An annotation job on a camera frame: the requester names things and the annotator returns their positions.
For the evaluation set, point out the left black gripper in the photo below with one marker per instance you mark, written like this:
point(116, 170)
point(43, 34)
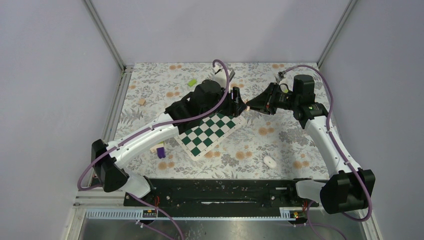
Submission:
point(235, 105)

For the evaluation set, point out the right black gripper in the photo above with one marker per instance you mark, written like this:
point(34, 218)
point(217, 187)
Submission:
point(265, 102)

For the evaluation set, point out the white earbud case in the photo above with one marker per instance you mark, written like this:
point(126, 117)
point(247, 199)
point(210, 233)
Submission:
point(269, 162)

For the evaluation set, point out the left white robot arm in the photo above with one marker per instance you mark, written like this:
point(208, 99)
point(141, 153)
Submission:
point(110, 159)

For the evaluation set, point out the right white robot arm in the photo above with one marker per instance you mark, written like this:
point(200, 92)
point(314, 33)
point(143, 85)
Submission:
point(350, 186)

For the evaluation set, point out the floral patterned table mat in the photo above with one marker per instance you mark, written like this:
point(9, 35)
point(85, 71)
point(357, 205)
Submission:
point(239, 156)

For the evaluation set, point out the green block left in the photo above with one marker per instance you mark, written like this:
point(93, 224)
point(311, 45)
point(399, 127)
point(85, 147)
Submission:
point(192, 82)

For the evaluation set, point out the green white chessboard mat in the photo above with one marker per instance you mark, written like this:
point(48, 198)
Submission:
point(199, 140)

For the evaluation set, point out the green white purple block stack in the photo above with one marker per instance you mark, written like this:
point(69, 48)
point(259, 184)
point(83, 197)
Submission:
point(159, 149)

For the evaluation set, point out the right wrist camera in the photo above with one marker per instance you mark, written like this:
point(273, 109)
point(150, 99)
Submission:
point(279, 77)

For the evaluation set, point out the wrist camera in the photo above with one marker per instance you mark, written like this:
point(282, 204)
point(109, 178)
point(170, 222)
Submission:
point(279, 77)
point(220, 77)

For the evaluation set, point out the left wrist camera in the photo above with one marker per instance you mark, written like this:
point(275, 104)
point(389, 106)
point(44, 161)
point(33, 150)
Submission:
point(220, 77)

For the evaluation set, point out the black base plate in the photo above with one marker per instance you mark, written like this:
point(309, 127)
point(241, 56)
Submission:
point(216, 198)

